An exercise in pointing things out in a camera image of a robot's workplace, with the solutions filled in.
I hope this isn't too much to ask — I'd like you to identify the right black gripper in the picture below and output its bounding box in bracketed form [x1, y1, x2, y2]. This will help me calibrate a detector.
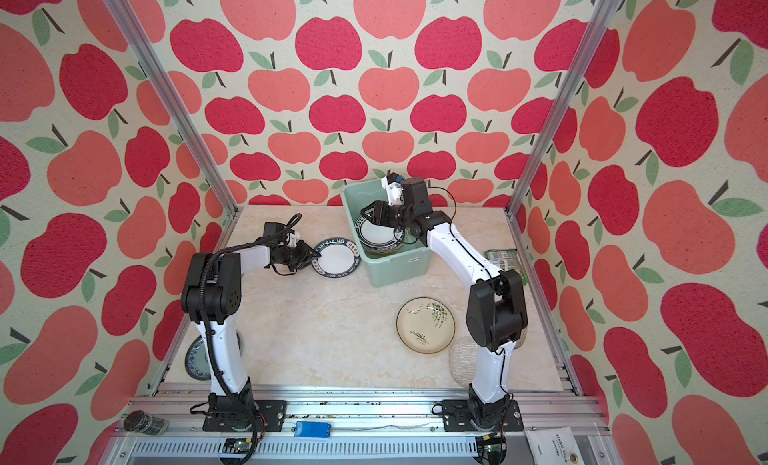
[359, 196, 413, 228]

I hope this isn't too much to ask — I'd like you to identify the large green rimmed white plate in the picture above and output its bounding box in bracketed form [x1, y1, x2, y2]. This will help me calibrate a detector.
[355, 216, 405, 255]

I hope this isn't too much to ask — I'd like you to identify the cream plate with bamboo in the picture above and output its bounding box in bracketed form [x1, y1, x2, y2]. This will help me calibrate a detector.
[396, 297, 456, 355]

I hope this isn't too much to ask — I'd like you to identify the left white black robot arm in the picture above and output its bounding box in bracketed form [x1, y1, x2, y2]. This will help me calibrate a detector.
[181, 213, 320, 406]

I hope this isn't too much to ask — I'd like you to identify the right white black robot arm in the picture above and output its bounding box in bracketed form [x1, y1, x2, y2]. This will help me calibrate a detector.
[361, 173, 528, 430]

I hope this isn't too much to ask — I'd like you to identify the mint green plastic bin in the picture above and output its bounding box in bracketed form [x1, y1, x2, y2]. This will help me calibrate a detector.
[341, 179, 432, 287]

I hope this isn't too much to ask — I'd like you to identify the green snack packet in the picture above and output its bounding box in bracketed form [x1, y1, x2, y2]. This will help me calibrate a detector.
[483, 249, 528, 285]

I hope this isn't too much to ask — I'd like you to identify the small teal patterned plate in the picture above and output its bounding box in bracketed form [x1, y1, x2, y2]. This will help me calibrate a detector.
[184, 336, 211, 381]

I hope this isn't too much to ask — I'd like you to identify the clear textured glass plate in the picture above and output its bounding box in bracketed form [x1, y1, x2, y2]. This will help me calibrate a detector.
[449, 336, 477, 389]

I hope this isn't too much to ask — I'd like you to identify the blue rectangular box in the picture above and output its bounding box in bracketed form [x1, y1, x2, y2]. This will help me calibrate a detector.
[294, 420, 332, 440]

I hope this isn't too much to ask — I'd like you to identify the green circuit board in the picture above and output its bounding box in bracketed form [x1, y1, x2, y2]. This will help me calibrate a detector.
[221, 438, 254, 455]

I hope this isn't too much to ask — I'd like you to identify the white paper sheet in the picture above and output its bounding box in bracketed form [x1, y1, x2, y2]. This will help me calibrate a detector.
[525, 427, 585, 465]

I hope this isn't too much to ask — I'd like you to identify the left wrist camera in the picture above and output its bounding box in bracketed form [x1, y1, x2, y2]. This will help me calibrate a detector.
[283, 230, 300, 249]

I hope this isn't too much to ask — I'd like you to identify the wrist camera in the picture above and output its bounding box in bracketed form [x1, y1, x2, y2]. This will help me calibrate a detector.
[381, 172, 403, 206]
[283, 230, 300, 249]

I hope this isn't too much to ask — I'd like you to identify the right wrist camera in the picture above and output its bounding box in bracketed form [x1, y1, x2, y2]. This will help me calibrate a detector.
[381, 172, 403, 206]

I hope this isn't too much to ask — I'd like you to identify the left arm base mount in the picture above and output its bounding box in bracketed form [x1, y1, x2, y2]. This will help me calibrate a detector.
[202, 395, 287, 433]

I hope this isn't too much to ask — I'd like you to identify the aluminium front rail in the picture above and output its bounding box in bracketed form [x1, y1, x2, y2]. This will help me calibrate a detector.
[97, 384, 621, 464]

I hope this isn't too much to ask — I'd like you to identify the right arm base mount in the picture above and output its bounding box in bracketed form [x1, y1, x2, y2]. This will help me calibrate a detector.
[431, 397, 524, 433]

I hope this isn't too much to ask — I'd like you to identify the right aluminium frame post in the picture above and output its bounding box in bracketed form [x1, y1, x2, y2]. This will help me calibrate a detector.
[505, 0, 622, 222]

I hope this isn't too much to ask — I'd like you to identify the aluminium frame post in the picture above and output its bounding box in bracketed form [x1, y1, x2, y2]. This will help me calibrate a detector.
[505, 0, 622, 222]
[103, 0, 240, 220]

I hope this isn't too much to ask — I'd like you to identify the left aluminium frame post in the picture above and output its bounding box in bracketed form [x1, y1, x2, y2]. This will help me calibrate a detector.
[103, 0, 240, 220]

